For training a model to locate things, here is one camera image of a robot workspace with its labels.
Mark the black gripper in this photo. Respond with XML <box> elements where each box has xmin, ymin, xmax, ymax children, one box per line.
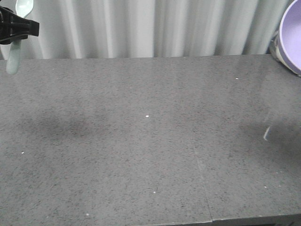
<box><xmin>0</xmin><ymin>7</ymin><xmax>40</xmax><ymax>45</ymax></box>

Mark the mint green plastic spoon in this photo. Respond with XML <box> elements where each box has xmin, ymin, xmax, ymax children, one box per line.
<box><xmin>6</xmin><ymin>0</ymin><xmax>34</xmax><ymax>75</ymax></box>

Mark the lilac plastic bowl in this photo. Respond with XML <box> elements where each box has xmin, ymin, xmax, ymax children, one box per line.
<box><xmin>277</xmin><ymin>0</ymin><xmax>301</xmax><ymax>76</ymax></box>

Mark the white pleated curtain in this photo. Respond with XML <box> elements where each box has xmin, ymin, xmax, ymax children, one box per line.
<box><xmin>0</xmin><ymin>0</ymin><xmax>294</xmax><ymax>60</ymax></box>

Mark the white rice cooker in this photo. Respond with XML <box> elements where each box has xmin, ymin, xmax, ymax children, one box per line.
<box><xmin>269</xmin><ymin>32</ymin><xmax>280</xmax><ymax>62</ymax></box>

